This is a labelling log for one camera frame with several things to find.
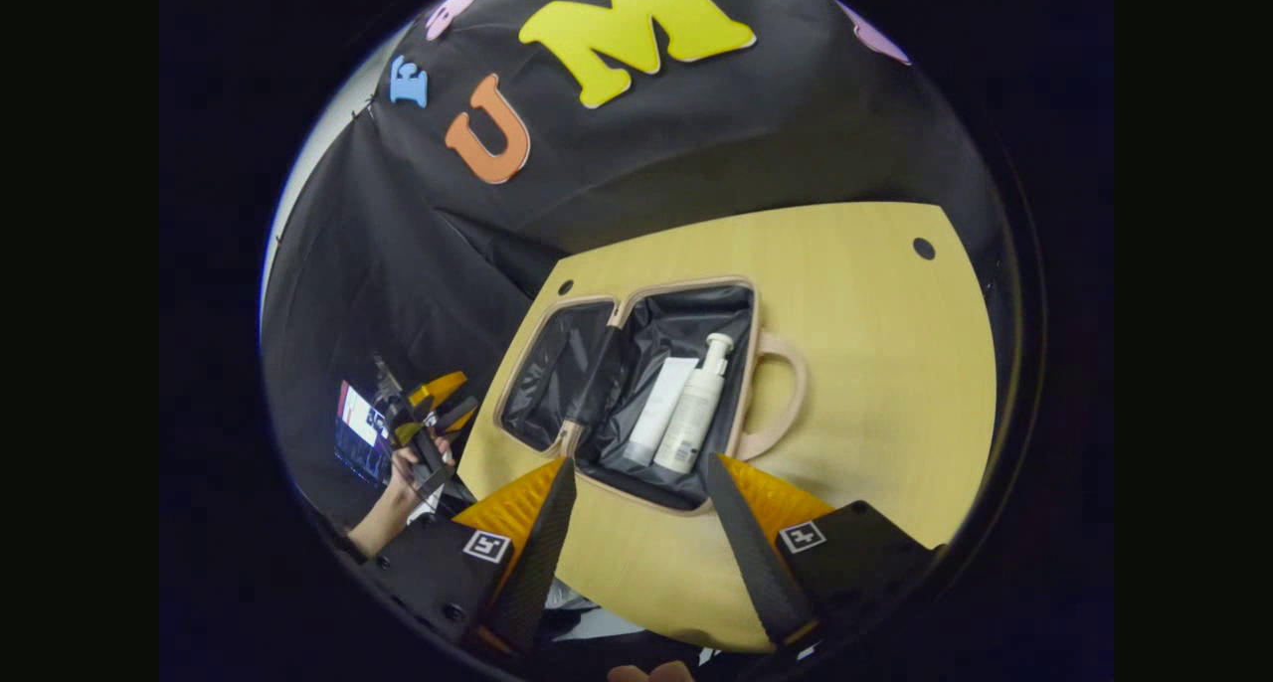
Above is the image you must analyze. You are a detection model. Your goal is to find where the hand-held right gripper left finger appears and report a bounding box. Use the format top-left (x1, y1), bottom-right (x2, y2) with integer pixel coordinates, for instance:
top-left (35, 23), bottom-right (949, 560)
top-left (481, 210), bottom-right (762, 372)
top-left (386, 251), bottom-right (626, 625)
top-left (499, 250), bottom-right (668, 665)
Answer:
top-left (360, 455), bottom-right (579, 658)

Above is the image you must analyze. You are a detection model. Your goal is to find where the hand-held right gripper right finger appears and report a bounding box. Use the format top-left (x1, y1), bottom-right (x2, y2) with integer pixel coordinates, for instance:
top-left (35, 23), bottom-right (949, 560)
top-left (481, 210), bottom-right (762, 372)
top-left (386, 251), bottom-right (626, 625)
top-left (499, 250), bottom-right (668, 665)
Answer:
top-left (706, 453), bottom-right (942, 651)

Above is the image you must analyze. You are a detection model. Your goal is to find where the white pump bottle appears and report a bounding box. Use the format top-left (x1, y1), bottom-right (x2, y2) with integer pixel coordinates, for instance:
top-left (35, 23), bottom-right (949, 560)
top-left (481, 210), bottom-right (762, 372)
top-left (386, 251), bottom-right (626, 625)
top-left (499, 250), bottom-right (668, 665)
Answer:
top-left (652, 332), bottom-right (736, 476)

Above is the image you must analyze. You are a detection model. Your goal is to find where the white squeeze tube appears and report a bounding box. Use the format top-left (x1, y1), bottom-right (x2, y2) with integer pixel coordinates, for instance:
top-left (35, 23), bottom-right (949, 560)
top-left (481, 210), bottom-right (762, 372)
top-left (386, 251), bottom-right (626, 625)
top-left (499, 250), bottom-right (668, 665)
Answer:
top-left (621, 356), bottom-right (701, 470)

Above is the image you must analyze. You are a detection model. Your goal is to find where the pale pink suitcase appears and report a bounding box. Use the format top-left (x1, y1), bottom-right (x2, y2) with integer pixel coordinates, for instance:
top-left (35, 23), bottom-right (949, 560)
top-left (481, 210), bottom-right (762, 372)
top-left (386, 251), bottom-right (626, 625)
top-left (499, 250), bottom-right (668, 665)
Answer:
top-left (493, 275), bottom-right (810, 517)

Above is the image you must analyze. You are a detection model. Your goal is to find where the computer screen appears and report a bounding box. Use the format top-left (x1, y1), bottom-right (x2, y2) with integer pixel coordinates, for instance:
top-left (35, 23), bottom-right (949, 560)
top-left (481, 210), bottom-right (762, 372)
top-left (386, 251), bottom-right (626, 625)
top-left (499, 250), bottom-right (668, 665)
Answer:
top-left (333, 380), bottom-right (396, 491)

